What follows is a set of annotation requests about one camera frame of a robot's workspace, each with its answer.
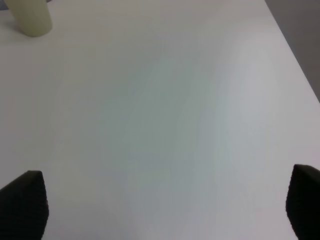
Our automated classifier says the pale green plastic cup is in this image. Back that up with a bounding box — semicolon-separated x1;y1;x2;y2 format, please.
4;0;53;37

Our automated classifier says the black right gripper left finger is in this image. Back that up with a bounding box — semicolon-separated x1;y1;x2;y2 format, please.
0;170;49;240

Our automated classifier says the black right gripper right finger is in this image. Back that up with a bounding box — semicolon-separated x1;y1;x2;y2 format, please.
285;164;320;240

